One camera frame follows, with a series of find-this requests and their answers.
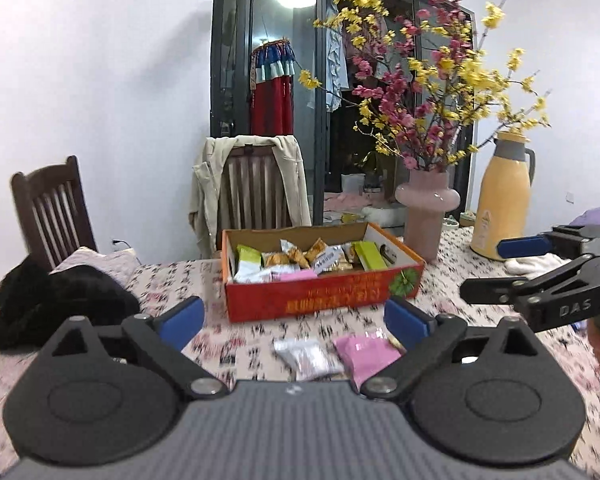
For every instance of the hanging red garment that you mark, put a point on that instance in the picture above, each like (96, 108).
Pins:
(272, 95)

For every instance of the hanging light blue shirt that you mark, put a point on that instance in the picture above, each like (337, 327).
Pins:
(336, 65)

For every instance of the white wall socket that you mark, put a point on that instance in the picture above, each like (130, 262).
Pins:
(570, 196)

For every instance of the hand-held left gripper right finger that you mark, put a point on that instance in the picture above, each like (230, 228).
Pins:
(405, 322)

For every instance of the silver-white snack packet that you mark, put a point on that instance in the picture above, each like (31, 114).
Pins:
(307, 357)

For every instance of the red cardboard box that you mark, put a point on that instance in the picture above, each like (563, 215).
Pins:
(320, 302)

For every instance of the black fuzzy cloth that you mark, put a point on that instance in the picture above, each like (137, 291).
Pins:
(55, 300)

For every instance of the white glove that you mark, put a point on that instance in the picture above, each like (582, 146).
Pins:
(535, 265)

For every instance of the yellow and pink blossom branches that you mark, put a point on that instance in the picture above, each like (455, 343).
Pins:
(420, 85)

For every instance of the dark wooden chair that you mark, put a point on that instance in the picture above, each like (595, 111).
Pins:
(55, 210)

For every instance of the pile of mixed snack packets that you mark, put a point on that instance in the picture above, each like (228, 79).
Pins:
(300, 260)

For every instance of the beige jacket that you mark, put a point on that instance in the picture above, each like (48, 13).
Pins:
(205, 185)

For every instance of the brown slatted wooden chair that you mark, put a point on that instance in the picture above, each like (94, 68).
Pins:
(252, 190)

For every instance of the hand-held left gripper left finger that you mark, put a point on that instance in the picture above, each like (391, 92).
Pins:
(182, 320)

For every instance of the dark framed glass door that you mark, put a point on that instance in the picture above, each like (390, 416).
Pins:
(280, 60)

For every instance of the pink snack packet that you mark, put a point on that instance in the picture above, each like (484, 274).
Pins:
(367, 360)

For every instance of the yellow thermos jug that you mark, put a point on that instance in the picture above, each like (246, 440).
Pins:
(500, 200)

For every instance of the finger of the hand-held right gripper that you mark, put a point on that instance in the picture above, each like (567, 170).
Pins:
(520, 247)
(500, 290)

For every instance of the pink ceramic vase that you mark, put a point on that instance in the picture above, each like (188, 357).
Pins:
(425, 215)

